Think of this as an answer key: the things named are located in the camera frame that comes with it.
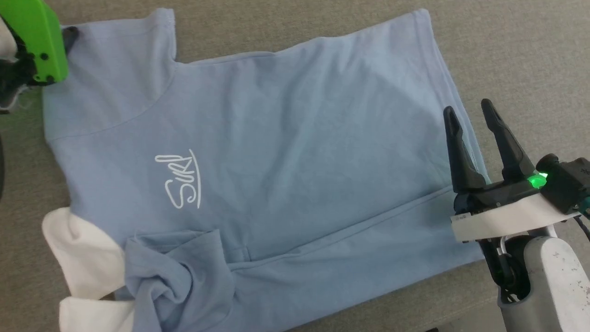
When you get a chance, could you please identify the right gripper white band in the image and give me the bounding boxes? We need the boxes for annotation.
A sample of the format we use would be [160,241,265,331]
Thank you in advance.
[443,98,582,243]

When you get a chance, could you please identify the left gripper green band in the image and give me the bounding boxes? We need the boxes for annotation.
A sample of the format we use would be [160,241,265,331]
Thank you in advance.
[0,0,79,84]

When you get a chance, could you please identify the light blue Surf t-shirt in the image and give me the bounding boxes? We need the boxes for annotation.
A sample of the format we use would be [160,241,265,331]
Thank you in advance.
[41,7,490,332]

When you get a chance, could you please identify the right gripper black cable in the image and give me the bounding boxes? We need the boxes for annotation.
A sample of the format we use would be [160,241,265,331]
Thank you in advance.
[572,213,590,243]

